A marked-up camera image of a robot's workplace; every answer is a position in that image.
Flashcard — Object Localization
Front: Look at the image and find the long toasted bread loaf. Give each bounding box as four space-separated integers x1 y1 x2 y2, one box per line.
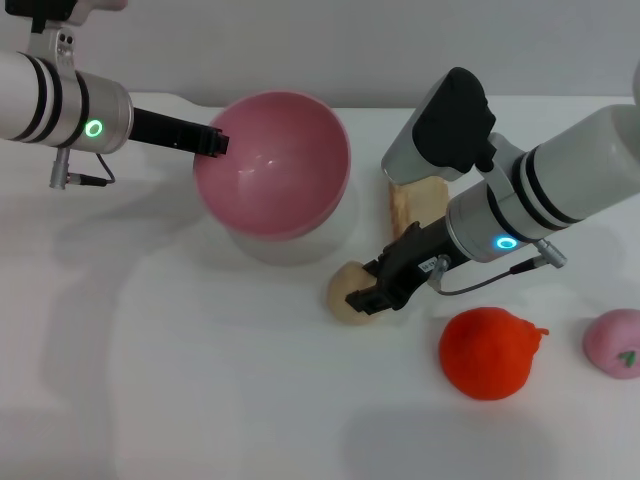
388 175 450 240

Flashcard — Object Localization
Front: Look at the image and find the orange-red tomato toy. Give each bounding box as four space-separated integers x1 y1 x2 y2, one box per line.
438 306 550 402

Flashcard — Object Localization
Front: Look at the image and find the pink peach bun toy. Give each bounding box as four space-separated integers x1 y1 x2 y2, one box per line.
583 308 640 381

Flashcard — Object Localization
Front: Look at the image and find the left arm grey cable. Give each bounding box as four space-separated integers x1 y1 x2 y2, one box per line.
48 147 117 190

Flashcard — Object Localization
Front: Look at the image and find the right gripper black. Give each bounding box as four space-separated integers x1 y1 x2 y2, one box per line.
344 215 471 316

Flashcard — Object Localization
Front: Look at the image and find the round beige egg yolk pastry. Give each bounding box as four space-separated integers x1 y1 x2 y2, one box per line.
326 260 387 327

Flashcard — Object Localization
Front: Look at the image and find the pink plastic bowl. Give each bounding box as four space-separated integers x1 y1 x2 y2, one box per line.
192 89 352 244

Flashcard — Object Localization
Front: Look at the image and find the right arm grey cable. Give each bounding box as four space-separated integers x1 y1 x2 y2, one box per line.
430 238 568 297

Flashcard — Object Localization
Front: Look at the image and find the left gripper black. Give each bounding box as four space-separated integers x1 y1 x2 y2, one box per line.
128 108 231 158

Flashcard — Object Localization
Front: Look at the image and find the left wrist camera black silver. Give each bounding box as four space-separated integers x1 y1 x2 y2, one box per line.
19 0 129 34

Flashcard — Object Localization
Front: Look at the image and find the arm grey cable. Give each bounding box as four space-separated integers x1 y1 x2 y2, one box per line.
430 238 568 297
48 147 117 190

